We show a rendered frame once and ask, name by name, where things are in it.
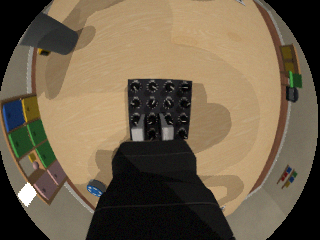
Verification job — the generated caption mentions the black knob box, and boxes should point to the black knob box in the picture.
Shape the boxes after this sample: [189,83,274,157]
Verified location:
[128,79,192,140]

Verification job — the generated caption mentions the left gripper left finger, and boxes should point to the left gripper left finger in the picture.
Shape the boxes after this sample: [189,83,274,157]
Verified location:
[131,115,147,141]

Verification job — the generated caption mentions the short grey cylinder with blue top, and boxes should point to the short grey cylinder with blue top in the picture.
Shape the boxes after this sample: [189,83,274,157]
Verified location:
[87,180,105,197]

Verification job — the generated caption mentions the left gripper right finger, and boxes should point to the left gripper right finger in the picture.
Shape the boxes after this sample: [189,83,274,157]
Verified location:
[157,113,173,140]

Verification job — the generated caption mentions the grey bottle with blue cap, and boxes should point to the grey bottle with blue cap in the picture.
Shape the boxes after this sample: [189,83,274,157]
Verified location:
[17,12,79,55]

